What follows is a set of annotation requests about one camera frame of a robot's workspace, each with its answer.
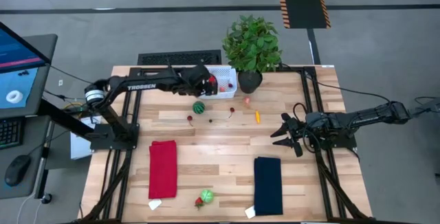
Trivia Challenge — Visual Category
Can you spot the striped green toy watermelon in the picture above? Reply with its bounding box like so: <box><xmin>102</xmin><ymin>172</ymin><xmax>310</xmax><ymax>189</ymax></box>
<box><xmin>192</xmin><ymin>100</ymin><xmax>206</xmax><ymax>115</ymax></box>

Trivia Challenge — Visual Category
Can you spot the green plant in black pot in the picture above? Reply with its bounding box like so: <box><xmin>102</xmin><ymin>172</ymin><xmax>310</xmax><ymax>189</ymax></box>
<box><xmin>221</xmin><ymin>14</ymin><xmax>283</xmax><ymax>95</ymax></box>

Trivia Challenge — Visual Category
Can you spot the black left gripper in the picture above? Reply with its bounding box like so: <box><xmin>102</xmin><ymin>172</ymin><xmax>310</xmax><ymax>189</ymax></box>
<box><xmin>187</xmin><ymin>64</ymin><xmax>219</xmax><ymax>98</ymax></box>

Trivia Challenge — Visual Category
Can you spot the folded dark blue cloth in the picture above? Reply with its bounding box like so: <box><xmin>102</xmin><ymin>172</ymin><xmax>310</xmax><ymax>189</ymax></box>
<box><xmin>253</xmin><ymin>156</ymin><xmax>284</xmax><ymax>217</ymax></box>

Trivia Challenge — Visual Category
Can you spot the black aluminium table frame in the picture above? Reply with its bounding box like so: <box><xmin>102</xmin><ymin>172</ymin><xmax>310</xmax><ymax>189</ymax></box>
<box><xmin>80</xmin><ymin>65</ymin><xmax>375</xmax><ymax>224</ymax></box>

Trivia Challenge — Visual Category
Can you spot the black orange striped floor mat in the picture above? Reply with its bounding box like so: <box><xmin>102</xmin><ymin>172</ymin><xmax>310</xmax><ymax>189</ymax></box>
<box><xmin>276</xmin><ymin>0</ymin><xmax>331</xmax><ymax>30</ymax></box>

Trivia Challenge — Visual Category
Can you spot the white box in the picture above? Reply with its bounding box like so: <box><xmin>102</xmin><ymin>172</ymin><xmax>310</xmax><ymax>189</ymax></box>
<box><xmin>69</xmin><ymin>115</ymin><xmax>98</xmax><ymax>160</ymax></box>

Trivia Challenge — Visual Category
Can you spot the large green toy cabbage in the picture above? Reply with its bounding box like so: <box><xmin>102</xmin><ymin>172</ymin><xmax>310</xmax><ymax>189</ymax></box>
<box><xmin>200</xmin><ymin>188</ymin><xmax>215</xmax><ymax>204</ymax></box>

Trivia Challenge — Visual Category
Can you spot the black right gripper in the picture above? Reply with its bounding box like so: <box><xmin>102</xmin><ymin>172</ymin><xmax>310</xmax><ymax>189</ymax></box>
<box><xmin>270</xmin><ymin>112</ymin><xmax>312</xmax><ymax>158</ymax></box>

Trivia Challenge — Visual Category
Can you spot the white perforated plastic basket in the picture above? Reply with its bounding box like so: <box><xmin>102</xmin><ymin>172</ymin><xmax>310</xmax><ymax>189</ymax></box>
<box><xmin>197</xmin><ymin>65</ymin><xmax>238</xmax><ymax>100</ymax></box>

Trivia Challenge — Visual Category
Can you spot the folded red cloth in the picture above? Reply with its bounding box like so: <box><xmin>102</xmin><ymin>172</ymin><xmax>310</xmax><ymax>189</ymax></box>
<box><xmin>148</xmin><ymin>139</ymin><xmax>179</xmax><ymax>200</ymax></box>

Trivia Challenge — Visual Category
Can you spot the black computer mouse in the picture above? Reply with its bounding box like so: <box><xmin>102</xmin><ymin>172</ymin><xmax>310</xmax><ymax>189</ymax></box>
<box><xmin>4</xmin><ymin>154</ymin><xmax>32</xmax><ymax>188</ymax></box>

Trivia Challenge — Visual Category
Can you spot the black computer keyboard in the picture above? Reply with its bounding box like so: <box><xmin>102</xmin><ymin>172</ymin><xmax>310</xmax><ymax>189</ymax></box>
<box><xmin>0</xmin><ymin>117</ymin><xmax>22</xmax><ymax>149</ymax></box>

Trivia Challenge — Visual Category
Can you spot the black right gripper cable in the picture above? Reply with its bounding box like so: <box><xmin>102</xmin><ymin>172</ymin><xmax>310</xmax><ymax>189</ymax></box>
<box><xmin>291</xmin><ymin>102</ymin><xmax>322</xmax><ymax>155</ymax></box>

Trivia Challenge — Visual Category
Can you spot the computer monitor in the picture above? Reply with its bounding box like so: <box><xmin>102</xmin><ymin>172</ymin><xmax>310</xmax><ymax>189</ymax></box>
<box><xmin>0</xmin><ymin>21</ymin><xmax>52</xmax><ymax>110</ymax></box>

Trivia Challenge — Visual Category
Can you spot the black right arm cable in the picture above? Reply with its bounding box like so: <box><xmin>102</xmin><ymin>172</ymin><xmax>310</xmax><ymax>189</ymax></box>
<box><xmin>280</xmin><ymin>64</ymin><xmax>393</xmax><ymax>104</ymax></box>

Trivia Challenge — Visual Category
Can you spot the black perforated floor grate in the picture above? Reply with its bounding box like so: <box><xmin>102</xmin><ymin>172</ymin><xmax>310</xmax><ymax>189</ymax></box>
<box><xmin>137</xmin><ymin>49</ymin><xmax>223</xmax><ymax>66</ymax></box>

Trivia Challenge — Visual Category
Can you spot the grey computer desk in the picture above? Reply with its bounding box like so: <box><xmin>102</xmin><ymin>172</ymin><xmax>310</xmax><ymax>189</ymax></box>
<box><xmin>0</xmin><ymin>34</ymin><xmax>58</xmax><ymax>200</ymax></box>

